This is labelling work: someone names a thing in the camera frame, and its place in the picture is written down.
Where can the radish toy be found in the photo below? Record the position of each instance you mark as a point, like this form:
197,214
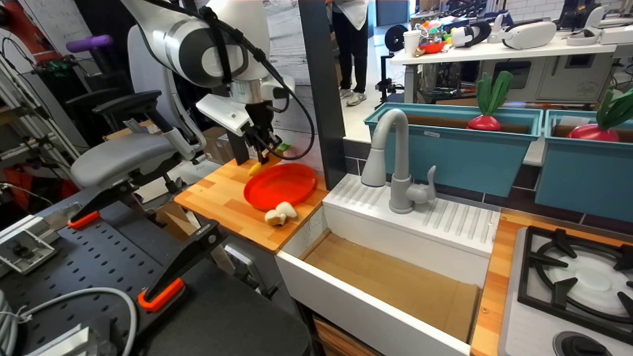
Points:
492,95
615,109

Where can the black orange clamp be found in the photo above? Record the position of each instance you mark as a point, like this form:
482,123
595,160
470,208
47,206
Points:
172,283
92,210

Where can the red plate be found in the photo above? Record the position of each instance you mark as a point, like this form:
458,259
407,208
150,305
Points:
286,182

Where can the white sink basin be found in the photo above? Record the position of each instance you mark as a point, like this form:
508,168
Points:
403,283

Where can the right radish toy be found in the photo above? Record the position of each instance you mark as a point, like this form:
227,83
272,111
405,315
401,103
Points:
615,109

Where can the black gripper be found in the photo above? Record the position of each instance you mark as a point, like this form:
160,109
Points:
263,117

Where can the far black orange clamp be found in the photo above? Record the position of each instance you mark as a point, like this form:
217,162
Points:
92,210

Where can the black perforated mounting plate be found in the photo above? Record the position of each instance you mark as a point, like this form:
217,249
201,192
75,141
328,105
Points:
122,251

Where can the teal planter box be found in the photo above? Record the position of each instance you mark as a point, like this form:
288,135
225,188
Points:
591,176
478,160

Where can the near black orange clamp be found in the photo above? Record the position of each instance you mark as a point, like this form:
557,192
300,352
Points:
172,283

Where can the grey faucet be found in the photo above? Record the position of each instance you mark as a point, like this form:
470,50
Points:
405,194

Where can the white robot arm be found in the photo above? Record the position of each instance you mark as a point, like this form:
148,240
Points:
223,48

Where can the left radish toy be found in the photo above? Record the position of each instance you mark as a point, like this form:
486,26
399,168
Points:
492,95

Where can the gas stove top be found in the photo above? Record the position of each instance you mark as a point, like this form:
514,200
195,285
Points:
569,297

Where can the left teal planter box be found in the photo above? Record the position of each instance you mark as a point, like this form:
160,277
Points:
478,160

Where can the standing person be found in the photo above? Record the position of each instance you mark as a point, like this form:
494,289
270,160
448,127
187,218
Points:
352,28

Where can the grey wood backdrop panel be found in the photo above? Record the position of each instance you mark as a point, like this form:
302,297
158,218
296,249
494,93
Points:
326,89

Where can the white garlic toy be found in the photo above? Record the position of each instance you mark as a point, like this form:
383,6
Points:
280,214

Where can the carrot plush toy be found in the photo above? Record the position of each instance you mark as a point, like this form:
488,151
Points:
270,157

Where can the right teal planter box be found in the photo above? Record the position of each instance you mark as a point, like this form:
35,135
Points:
591,176

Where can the grey office chair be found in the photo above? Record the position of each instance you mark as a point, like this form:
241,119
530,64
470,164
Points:
160,133

